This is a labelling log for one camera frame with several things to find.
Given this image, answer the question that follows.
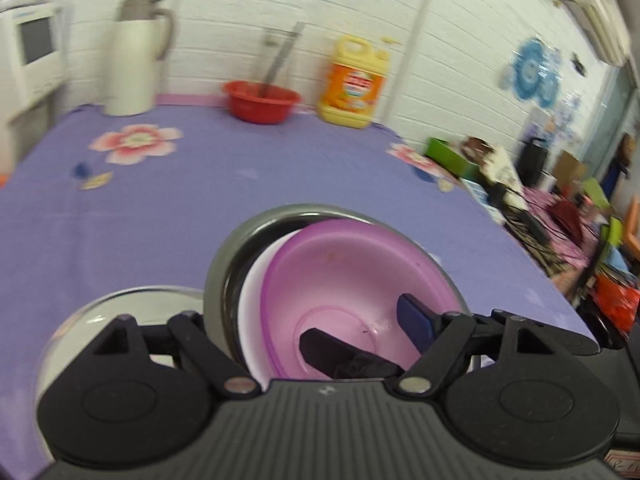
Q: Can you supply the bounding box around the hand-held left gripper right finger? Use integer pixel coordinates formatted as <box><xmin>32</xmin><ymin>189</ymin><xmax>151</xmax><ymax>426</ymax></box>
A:
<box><xmin>396</xmin><ymin>294</ymin><xmax>571</xmax><ymax>399</ymax></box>

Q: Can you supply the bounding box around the purple floral tablecloth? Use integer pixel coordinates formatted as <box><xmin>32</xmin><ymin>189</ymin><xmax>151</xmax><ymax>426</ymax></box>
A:
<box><xmin>0</xmin><ymin>92</ymin><xmax>601</xmax><ymax>480</ymax></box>

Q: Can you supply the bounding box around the white bowl with red print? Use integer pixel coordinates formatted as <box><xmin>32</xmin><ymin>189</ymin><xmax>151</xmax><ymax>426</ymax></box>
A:
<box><xmin>237</xmin><ymin>230</ymin><xmax>307</xmax><ymax>392</ymax></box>

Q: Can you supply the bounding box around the stainless steel bowl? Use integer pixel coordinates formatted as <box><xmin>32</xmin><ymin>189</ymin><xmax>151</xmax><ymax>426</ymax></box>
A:
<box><xmin>204</xmin><ymin>203</ymin><xmax>473</xmax><ymax>377</ymax></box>

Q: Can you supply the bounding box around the cardboard box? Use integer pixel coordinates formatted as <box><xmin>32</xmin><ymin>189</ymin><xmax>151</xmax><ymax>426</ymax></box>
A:
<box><xmin>552</xmin><ymin>149</ymin><xmax>590</xmax><ymax>193</ymax></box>

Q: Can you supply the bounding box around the pink patterned cloth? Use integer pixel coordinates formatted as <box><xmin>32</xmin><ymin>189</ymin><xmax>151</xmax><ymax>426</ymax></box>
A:
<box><xmin>520</xmin><ymin>185</ymin><xmax>606</xmax><ymax>281</ymax></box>

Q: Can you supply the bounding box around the white air conditioner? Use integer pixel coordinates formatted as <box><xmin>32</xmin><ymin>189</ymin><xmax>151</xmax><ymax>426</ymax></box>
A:
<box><xmin>562</xmin><ymin>0</ymin><xmax>632</xmax><ymax>66</ymax></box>

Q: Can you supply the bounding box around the purple plastic bowl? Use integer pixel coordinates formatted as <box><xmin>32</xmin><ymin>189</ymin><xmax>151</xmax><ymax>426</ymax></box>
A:
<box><xmin>260</xmin><ymin>218</ymin><xmax>463</xmax><ymax>382</ymax></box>

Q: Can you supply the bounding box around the red plastic strainer basket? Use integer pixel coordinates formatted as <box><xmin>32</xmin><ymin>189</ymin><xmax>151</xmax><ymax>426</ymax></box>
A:
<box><xmin>222</xmin><ymin>80</ymin><xmax>302</xmax><ymax>125</ymax></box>

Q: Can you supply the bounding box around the orange plastic bag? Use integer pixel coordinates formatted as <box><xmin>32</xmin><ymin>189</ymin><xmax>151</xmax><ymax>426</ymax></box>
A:
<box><xmin>594</xmin><ymin>272</ymin><xmax>640</xmax><ymax>337</ymax></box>

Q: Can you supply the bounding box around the white water dispenser appliance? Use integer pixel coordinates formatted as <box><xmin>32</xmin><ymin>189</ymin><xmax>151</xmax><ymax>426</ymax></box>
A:
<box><xmin>0</xmin><ymin>2</ymin><xmax>68</xmax><ymax>171</ymax></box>

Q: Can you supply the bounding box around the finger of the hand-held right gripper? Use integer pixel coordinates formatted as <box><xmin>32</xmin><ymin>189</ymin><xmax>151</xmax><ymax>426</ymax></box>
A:
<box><xmin>299</xmin><ymin>327</ymin><xmax>401</xmax><ymax>381</ymax></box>
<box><xmin>540</xmin><ymin>329</ymin><xmax>602</xmax><ymax>358</ymax></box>

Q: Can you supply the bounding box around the yellow detergent bottle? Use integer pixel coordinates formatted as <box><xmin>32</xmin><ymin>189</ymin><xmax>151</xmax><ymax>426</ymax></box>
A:
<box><xmin>317</xmin><ymin>35</ymin><xmax>392</xmax><ymax>129</ymax></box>

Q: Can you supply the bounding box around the brown and white paper bag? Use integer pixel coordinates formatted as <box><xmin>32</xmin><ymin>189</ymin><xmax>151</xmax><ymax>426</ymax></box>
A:
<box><xmin>460</xmin><ymin>136</ymin><xmax>523</xmax><ymax>206</ymax></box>

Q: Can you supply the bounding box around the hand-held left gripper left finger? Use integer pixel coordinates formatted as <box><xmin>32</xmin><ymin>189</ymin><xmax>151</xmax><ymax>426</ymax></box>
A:
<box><xmin>82</xmin><ymin>310</ymin><xmax>257</xmax><ymax>399</ymax></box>

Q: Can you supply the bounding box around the black speaker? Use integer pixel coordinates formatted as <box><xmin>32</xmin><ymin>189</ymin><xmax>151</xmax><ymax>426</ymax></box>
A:
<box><xmin>517</xmin><ymin>137</ymin><xmax>548</xmax><ymax>186</ymax></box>

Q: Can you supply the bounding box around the black stirring stick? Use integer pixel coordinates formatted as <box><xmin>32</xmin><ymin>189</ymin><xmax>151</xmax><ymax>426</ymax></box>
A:
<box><xmin>259</xmin><ymin>35</ymin><xmax>297</xmax><ymax>98</ymax></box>

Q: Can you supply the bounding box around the beige thermos jug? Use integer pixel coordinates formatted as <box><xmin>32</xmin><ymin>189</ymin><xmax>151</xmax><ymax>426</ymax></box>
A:
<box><xmin>102</xmin><ymin>0</ymin><xmax>177</xmax><ymax>117</ymax></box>

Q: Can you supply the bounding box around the blue paper fan decoration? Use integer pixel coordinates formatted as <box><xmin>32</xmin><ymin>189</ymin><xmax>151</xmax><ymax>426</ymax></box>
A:
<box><xmin>502</xmin><ymin>35</ymin><xmax>563</xmax><ymax>111</ymax></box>

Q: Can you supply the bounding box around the green box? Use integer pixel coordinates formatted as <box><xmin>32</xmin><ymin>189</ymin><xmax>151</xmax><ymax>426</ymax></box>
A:
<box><xmin>425</xmin><ymin>137</ymin><xmax>472</xmax><ymax>179</ymax></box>

